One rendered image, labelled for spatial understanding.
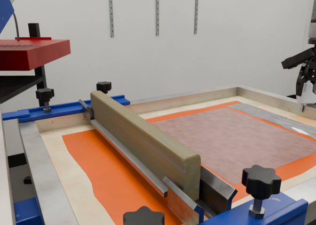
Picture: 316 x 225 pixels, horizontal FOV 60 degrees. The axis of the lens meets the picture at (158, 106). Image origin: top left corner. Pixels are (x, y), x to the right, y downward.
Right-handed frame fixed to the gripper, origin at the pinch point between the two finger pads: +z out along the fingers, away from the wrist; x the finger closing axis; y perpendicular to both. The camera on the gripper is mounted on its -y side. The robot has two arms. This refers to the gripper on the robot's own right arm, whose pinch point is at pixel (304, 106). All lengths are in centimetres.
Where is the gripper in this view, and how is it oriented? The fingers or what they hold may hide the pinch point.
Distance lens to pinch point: 94.8
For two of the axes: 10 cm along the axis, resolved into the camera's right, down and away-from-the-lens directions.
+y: 5.1, 2.6, -8.2
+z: 0.0, 9.5, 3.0
